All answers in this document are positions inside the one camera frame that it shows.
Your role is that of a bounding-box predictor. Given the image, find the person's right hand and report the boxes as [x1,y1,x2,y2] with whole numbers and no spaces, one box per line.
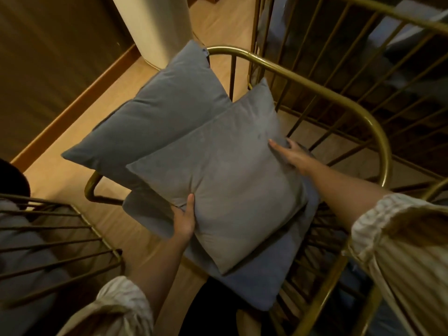
[268,138,317,176]

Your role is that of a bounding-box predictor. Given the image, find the person's left hand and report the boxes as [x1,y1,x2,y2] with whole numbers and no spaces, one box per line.
[171,194,196,243]

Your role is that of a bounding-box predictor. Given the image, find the grey square pillow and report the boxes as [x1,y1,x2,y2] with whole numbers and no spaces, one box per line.
[126,77,308,276]

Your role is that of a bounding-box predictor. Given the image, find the person's left forearm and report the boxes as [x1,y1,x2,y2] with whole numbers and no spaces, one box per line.
[128,237,190,323]

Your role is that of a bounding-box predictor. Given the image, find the person's right forearm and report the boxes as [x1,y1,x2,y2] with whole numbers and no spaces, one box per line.
[305,158,391,232]

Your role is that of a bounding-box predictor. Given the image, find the blue-grey square pillow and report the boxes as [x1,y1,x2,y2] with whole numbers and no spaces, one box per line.
[61,40,233,190]

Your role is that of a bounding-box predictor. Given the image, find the blue-grey seat cushion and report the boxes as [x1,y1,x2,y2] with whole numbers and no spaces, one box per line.
[122,145,321,312]

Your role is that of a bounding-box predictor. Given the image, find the black trousers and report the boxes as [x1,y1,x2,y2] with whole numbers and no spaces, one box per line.
[178,276,268,336]

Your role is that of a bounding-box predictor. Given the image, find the cream striped shirt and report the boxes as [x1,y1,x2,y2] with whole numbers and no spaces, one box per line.
[56,192,448,336]

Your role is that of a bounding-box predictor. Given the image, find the white cylindrical appliance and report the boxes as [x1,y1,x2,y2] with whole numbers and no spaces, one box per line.
[111,0,194,70]

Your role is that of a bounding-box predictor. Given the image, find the grey seat cushion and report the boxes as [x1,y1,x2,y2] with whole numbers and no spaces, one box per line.
[0,201,72,336]

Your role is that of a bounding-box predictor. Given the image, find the dark round object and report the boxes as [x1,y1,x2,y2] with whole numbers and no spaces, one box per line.
[0,159,31,200]

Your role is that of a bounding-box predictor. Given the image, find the gold metal wire chair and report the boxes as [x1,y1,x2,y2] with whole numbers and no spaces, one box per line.
[0,193,124,310]
[248,0,448,187]
[84,45,394,336]

